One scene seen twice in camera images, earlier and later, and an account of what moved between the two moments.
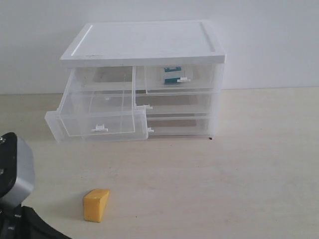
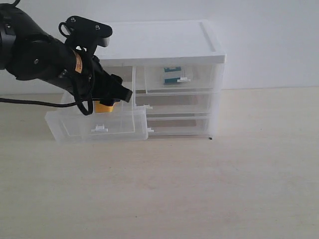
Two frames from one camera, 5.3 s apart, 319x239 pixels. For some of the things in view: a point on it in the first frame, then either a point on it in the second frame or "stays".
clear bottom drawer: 195,126 stays
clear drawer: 194,104 stays
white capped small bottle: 171,74 to 178,79
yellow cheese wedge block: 93,203 to 101,108
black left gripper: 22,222 to 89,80
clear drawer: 180,79 stays
